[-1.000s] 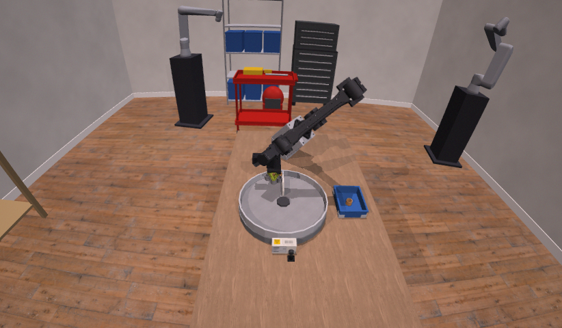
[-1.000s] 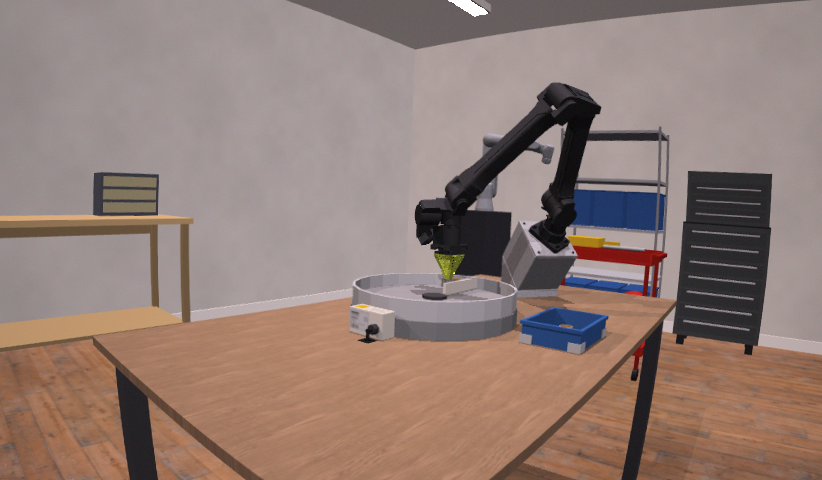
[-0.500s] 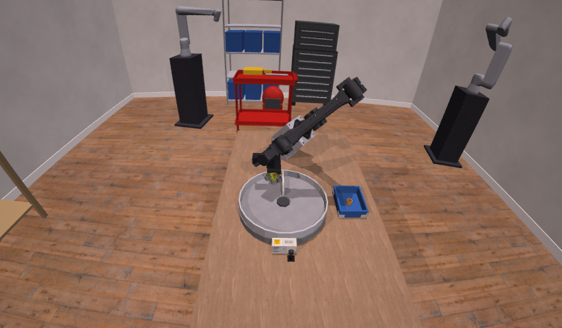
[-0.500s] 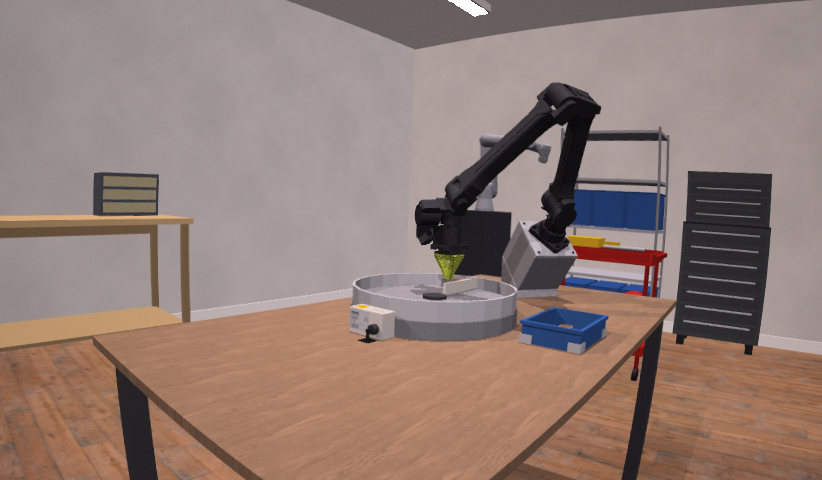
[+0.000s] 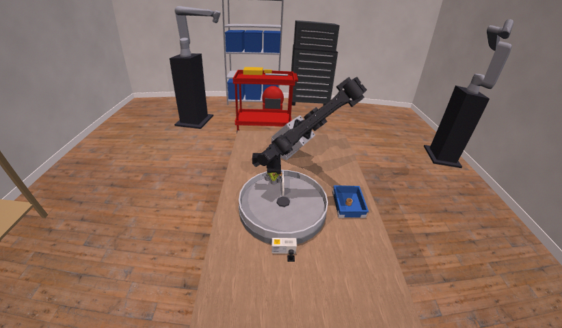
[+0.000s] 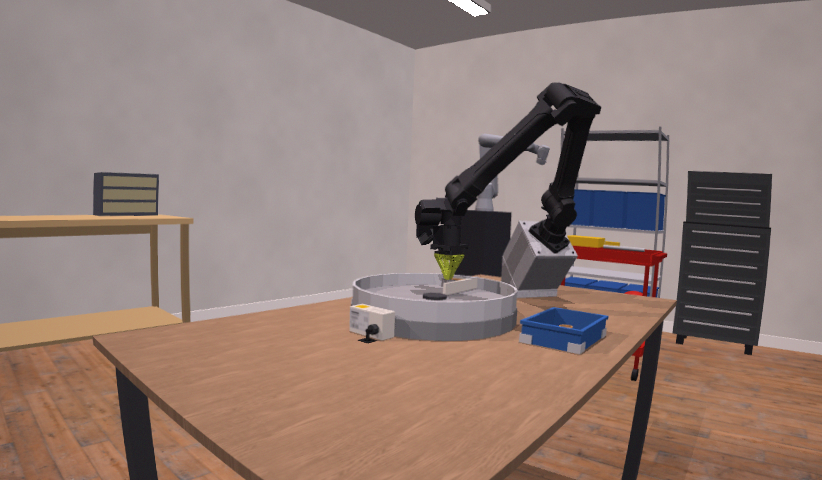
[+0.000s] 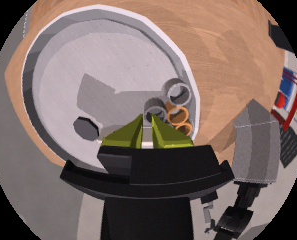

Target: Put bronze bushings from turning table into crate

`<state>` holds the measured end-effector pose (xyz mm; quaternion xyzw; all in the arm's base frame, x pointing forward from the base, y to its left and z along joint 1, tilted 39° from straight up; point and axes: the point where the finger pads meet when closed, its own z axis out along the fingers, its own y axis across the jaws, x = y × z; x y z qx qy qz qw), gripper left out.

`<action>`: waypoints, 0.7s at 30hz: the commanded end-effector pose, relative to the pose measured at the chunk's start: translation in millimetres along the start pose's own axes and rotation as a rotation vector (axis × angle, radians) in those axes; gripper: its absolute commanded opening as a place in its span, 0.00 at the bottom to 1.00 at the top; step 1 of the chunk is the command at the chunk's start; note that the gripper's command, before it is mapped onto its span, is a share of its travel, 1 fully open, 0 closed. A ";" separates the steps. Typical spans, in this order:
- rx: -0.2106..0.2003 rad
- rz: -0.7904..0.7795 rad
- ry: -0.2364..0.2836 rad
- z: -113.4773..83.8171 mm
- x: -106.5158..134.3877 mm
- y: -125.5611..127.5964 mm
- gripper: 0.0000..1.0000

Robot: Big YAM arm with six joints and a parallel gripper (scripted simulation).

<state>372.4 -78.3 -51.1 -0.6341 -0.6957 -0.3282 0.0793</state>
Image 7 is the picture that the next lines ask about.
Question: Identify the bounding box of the bronze bushing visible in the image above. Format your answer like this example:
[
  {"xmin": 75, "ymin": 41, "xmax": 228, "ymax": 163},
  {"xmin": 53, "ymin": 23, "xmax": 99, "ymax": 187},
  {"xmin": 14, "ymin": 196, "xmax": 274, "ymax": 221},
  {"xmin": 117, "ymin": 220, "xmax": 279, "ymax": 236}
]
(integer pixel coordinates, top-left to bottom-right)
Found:
[
  {"xmin": 165, "ymin": 101, "xmax": 189, "ymax": 125},
  {"xmin": 173, "ymin": 119, "xmax": 192, "ymax": 136}
]

